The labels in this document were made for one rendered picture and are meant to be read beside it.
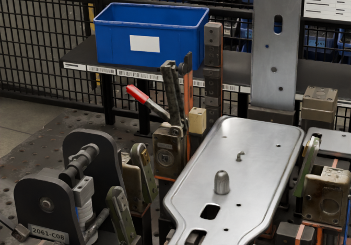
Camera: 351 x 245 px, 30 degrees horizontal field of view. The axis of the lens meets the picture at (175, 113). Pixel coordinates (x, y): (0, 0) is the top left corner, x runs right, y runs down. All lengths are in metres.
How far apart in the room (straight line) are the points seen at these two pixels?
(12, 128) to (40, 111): 0.24
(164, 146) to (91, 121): 0.84
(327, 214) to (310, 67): 0.60
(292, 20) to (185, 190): 0.50
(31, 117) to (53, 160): 1.82
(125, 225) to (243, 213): 0.24
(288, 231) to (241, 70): 0.67
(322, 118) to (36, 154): 0.96
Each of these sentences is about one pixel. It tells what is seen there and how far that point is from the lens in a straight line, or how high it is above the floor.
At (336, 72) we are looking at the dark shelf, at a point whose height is 1.03.
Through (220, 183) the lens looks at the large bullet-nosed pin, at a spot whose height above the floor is 1.03.
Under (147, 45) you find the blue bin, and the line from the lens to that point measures 1.85.
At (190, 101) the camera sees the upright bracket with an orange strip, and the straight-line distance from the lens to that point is 1.56.
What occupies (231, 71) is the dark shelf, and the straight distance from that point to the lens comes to 1.83.
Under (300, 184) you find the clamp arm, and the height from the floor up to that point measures 1.02.
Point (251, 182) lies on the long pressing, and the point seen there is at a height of 1.00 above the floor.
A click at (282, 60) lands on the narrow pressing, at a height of 1.14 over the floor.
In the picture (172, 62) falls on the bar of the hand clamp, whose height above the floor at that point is 1.21.
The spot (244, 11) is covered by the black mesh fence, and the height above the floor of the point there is 1.15.
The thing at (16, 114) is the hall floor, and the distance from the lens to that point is 3.98.
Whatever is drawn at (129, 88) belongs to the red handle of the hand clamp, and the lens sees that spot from 1.48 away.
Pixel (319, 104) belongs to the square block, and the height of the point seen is 1.05.
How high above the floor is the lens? 1.78
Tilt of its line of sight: 28 degrees down
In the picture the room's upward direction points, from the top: 2 degrees counter-clockwise
